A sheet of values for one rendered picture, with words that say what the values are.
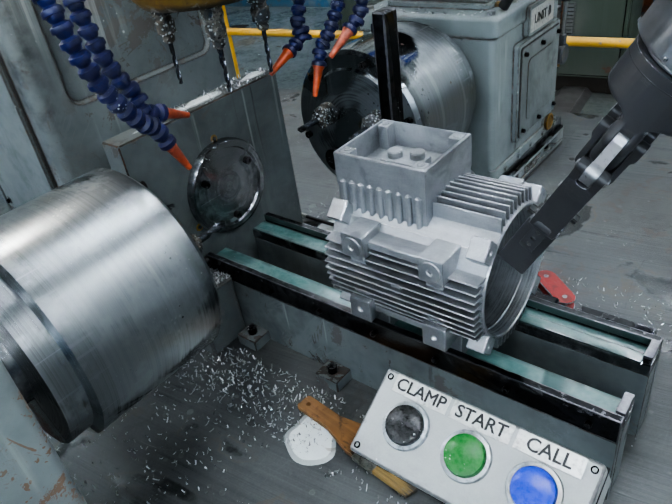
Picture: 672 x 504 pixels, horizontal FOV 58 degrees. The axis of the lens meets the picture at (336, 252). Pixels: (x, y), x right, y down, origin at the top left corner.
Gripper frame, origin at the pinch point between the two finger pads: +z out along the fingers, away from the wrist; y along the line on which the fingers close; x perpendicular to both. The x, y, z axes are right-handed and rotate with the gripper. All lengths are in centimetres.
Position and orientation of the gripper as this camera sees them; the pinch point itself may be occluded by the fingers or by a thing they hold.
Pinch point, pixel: (531, 239)
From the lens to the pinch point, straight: 59.5
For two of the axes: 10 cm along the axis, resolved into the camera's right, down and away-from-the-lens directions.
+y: -6.1, 5.1, -6.1
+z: -2.8, 5.8, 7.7
